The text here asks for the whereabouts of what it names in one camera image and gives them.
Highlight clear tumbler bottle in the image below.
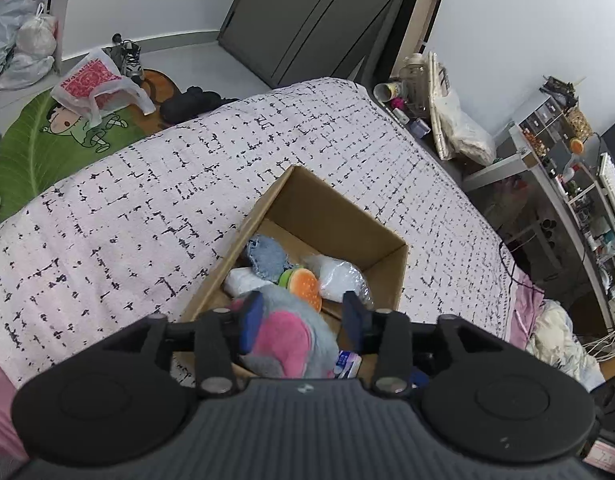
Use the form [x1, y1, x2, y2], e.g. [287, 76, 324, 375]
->
[405, 52, 431, 116]

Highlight clear bag of white filling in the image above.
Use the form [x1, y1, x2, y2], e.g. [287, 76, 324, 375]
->
[302, 254, 375, 311]

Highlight grey drawer organizer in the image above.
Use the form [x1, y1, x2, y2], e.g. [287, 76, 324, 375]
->
[518, 100, 573, 151]

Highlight pair of grey sneakers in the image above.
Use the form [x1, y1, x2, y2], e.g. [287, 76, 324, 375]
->
[103, 34, 145, 86]

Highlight woven basket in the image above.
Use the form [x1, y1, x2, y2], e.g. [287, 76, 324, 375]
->
[565, 107, 593, 138]

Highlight hamburger plush toy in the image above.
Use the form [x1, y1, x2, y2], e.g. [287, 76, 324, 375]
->
[278, 266, 323, 313]

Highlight frayed denim cloth piece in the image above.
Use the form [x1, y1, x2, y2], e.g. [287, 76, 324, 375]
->
[244, 235, 294, 283]

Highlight printed paper cup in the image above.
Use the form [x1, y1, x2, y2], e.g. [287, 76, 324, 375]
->
[373, 80, 405, 103]

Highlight brown cardboard box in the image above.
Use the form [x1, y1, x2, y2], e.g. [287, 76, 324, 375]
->
[180, 165, 409, 381]

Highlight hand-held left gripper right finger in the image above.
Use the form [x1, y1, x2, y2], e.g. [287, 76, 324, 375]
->
[341, 291, 508, 397]

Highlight grey wardrobe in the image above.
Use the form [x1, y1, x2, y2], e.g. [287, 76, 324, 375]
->
[217, 0, 413, 90]

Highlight clear stuffed plastic bag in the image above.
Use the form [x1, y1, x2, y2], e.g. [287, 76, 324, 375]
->
[435, 87, 497, 166]

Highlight red white plastic bag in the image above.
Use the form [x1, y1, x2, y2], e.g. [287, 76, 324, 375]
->
[51, 47, 155, 128]

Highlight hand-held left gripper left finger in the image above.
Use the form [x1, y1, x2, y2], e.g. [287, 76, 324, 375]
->
[100, 291, 265, 399]

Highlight cream crumpled blanket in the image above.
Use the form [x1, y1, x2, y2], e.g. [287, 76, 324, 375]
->
[526, 300, 605, 391]

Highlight green leaf cartoon rug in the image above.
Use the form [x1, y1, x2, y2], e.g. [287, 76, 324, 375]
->
[0, 87, 160, 201]

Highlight round orange floor mat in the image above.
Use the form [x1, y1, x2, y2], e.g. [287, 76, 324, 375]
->
[137, 67, 180, 121]

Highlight grey plastic bag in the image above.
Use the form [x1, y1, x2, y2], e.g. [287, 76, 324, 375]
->
[0, 0, 45, 78]

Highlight grey pink plush toy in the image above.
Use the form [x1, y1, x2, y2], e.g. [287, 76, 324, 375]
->
[230, 285, 341, 380]

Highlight white cable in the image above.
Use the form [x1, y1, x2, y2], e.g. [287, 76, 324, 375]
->
[582, 327, 615, 361]

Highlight white desk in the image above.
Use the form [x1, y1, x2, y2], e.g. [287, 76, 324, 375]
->
[462, 122, 615, 341]

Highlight black cable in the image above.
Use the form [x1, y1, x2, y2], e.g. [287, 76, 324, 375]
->
[500, 240, 543, 293]

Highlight pink bed sheet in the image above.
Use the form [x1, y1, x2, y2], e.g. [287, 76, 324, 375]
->
[0, 270, 545, 463]

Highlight white cloth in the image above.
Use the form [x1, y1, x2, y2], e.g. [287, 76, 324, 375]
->
[223, 267, 278, 298]

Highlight black framed board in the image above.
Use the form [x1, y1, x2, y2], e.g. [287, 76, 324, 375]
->
[360, 0, 444, 86]

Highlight white keyboard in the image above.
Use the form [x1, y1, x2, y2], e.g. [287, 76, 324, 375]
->
[598, 152, 615, 248]

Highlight blue white tissue pack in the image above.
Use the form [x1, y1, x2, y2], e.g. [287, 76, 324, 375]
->
[333, 351, 363, 380]

